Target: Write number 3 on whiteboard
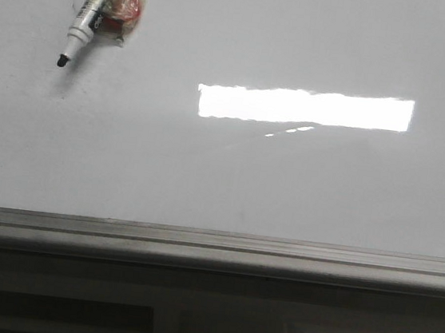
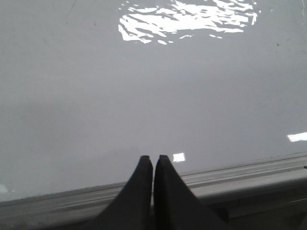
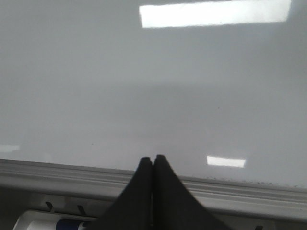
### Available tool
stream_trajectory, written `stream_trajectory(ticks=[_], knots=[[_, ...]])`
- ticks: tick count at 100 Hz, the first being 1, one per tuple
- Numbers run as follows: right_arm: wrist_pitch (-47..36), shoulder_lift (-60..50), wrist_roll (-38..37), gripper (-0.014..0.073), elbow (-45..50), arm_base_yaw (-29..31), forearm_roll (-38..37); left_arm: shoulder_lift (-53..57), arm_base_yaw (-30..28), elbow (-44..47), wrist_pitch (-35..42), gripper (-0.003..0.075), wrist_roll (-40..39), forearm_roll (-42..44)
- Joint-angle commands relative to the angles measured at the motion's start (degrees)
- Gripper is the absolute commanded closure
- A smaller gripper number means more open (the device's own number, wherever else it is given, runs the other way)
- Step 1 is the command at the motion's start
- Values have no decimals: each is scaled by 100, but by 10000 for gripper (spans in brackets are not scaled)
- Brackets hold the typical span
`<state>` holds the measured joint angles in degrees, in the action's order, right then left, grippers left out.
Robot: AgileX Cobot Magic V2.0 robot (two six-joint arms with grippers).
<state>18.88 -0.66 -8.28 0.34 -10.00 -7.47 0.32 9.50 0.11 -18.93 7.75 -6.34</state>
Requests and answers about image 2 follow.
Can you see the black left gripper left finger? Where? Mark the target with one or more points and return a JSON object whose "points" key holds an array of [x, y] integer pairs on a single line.
{"points": [[130, 210]]}

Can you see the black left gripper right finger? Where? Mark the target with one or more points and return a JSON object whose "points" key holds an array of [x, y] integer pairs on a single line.
{"points": [[175, 206]]}

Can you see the white whiteboard with metal frame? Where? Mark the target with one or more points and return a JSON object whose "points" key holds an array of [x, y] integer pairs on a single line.
{"points": [[89, 86]]}

